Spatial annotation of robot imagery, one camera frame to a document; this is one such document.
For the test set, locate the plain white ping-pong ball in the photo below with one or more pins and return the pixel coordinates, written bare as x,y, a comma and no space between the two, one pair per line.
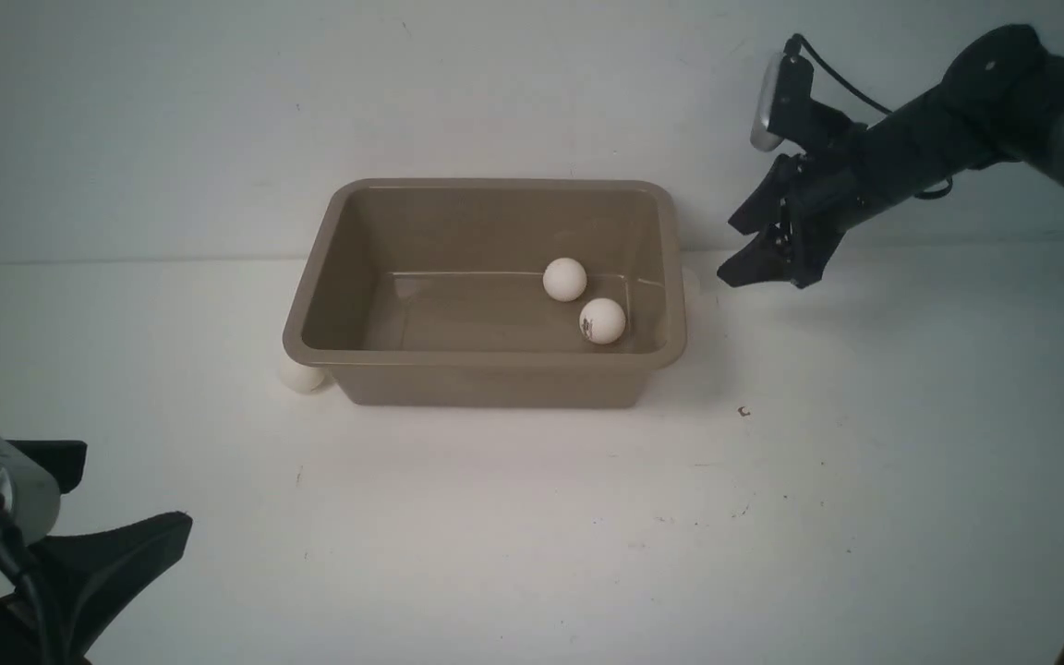
565,279

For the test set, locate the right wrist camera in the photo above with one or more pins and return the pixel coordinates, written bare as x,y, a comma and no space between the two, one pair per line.
786,109

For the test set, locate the brown plastic bin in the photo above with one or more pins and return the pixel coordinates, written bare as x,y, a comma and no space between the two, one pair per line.
429,291

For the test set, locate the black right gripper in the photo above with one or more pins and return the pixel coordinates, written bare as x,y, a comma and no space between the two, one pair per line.
811,200

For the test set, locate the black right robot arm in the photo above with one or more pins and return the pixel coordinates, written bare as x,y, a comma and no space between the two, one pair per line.
1001,101

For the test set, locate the white ping-pong ball with logo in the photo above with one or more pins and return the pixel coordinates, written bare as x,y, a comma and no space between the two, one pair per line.
602,321

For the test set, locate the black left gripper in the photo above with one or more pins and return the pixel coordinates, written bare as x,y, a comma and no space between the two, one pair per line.
93,578

